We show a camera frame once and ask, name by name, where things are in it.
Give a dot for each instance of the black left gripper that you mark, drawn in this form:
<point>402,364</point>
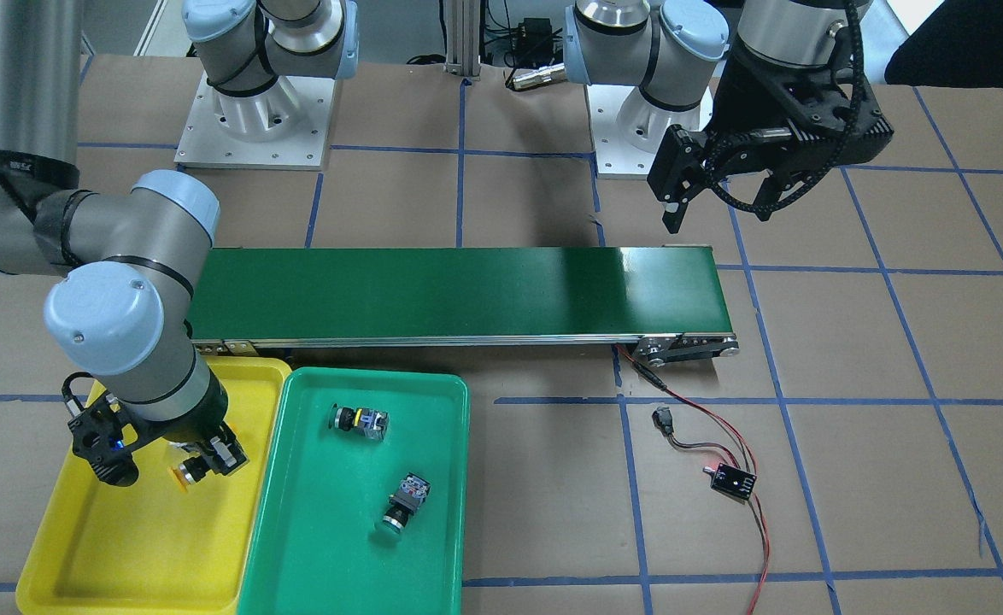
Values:
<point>736,104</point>

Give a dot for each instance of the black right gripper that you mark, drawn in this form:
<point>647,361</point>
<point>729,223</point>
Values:
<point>208,424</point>

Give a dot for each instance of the green push button switch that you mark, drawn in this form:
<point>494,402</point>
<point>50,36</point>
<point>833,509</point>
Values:
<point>369,423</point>

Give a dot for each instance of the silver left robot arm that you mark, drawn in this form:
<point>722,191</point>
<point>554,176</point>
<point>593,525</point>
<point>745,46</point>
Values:
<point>674,52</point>

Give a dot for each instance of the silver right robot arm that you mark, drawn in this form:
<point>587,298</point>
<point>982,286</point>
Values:
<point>128,265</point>

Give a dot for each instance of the yellow plastic tray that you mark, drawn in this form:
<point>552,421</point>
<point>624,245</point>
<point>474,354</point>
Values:
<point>153,548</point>

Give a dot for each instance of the green plastic tray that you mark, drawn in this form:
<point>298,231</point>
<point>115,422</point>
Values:
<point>314,549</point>

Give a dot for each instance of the green conveyor belt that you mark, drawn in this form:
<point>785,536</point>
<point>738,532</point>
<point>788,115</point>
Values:
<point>666,304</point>

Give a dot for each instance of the black motor speed module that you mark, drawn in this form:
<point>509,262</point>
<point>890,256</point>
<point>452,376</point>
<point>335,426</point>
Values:
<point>730,480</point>

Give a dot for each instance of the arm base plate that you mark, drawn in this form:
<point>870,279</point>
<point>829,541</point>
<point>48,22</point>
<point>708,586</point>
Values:
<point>627,129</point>
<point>285,128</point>

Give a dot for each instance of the aluminium frame post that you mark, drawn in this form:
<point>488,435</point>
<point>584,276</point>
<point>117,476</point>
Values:
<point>463,26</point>

